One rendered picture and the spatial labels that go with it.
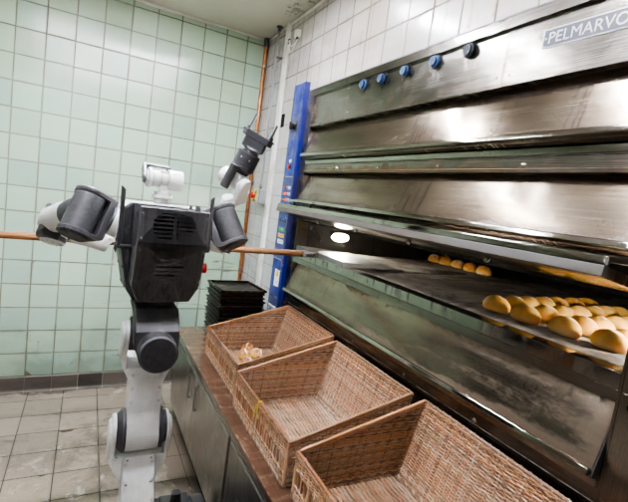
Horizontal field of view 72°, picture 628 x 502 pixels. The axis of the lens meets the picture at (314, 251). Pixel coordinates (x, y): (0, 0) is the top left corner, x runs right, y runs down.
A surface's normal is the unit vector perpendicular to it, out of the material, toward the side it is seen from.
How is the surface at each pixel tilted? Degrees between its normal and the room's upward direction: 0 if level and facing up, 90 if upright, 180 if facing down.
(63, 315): 90
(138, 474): 64
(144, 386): 84
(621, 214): 70
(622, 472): 90
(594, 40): 90
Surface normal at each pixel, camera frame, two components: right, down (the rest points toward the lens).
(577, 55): -0.88, -0.07
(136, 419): 0.46, -0.19
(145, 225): 0.53, 0.17
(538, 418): -0.78, -0.40
